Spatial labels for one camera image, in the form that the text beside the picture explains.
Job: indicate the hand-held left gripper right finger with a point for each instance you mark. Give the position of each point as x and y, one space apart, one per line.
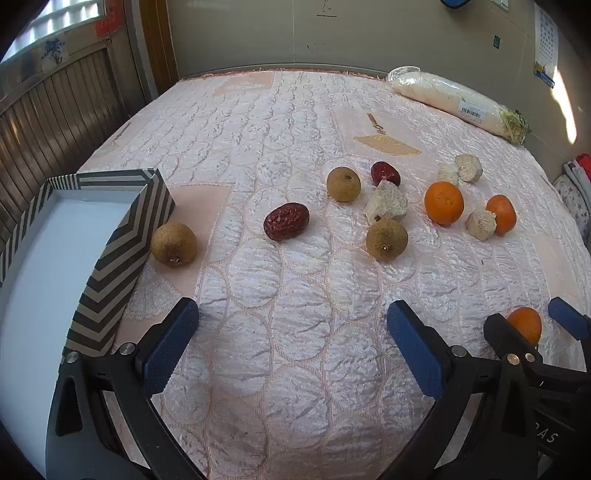
415 355

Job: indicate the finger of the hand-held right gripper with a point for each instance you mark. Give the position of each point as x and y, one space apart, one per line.
565 316
501 337

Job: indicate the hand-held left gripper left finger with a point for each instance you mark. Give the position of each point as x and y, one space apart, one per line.
171 350

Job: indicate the small orange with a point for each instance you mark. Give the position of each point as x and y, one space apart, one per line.
526 323
443 203
504 214

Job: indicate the brown longan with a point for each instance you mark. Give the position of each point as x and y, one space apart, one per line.
387 240
343 184
174 243

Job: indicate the striped cardboard box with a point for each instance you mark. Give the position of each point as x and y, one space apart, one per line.
60 254

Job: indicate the large beige yam chunk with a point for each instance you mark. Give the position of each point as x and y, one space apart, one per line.
385 205

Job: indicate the large red date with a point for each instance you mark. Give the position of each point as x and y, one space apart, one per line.
286 221

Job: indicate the floral pillow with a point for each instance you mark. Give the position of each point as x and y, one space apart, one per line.
572 198

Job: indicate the red cloth item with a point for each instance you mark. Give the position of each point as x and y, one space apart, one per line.
584 164

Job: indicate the small red date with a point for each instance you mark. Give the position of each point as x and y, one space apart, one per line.
384 171

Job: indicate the pink quilted bedspread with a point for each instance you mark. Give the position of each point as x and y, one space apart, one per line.
277 138

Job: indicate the plastic-wrapped napa cabbage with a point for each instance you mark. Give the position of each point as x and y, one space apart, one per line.
452 94

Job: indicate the blue flower sticker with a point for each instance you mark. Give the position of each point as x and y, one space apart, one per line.
54 51

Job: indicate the blue hanging cloth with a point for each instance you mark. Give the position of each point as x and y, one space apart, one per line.
455 2

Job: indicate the red paper strip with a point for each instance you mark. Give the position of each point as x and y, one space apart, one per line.
108 21

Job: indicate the glass block window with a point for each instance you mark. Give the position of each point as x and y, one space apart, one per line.
55 23

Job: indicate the brown slatted wall panel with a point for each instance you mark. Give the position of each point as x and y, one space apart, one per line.
60 124

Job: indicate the wall calendar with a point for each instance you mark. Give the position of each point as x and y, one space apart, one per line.
545 41

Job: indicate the wooden door frame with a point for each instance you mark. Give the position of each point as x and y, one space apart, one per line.
159 46

